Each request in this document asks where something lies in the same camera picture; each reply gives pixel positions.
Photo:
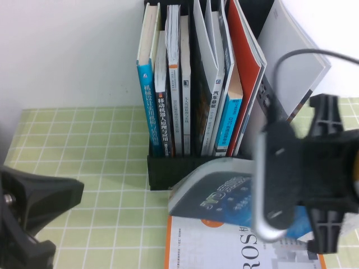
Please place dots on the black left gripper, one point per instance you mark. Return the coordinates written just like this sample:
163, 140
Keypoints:
33, 196

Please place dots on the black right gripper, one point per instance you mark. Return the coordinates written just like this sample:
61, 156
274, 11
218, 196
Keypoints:
322, 168

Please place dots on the navy and white cover book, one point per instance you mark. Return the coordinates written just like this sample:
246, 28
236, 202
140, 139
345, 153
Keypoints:
213, 190

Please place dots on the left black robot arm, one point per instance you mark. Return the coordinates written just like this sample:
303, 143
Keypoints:
16, 252

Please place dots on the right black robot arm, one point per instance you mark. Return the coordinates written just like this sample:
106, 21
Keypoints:
355, 168

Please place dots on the cyan spine book tan pages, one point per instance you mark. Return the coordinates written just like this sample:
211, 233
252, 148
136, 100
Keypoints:
228, 126

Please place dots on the blue cover car book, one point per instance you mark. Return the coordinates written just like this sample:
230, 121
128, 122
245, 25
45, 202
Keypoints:
216, 112

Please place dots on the ROS book with orange spine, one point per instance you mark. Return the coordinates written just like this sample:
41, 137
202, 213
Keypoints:
224, 246

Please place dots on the black perforated book holder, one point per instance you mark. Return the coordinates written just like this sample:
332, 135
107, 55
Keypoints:
160, 173

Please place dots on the thin grey white cover book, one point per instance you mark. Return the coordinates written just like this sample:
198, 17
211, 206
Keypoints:
294, 33

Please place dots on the tall cyan spine book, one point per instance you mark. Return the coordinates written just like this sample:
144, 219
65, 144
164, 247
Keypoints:
147, 112

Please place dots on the white spine slim book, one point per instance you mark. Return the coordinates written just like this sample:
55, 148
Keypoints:
186, 112

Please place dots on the black spine robot book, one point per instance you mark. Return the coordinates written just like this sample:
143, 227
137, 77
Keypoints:
162, 117

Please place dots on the grey book orange spine band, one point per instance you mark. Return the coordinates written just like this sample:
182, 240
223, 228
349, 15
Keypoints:
174, 112

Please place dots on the green white grid tablecloth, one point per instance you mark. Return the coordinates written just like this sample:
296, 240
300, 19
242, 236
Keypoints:
98, 140

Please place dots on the red cover magazine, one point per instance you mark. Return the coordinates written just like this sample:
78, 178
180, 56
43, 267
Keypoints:
244, 50

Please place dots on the grey cover magazine dark photo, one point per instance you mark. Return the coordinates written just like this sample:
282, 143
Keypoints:
204, 56

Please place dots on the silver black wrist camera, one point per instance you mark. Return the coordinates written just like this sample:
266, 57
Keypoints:
277, 173

